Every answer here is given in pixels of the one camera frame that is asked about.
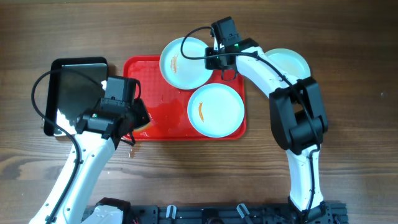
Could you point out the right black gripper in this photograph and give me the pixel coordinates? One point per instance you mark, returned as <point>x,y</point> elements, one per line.
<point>210,65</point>

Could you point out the green orange sponge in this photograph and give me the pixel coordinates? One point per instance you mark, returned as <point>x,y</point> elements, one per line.
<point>143,126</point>

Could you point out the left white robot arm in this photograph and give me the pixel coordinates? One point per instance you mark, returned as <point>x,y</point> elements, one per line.
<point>98,134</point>

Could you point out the black water tray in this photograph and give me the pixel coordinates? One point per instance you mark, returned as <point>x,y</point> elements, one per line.
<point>75,85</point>

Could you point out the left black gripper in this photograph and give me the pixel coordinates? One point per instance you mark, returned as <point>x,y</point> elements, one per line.
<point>140,113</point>

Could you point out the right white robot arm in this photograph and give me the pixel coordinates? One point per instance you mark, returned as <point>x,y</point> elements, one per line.
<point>297,113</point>

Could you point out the pale blue plate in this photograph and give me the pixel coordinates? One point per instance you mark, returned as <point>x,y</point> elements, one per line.
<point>180,72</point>
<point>215,110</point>
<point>289,63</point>

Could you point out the red plastic tray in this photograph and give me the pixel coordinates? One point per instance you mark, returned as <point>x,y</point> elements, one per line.
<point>166,105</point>

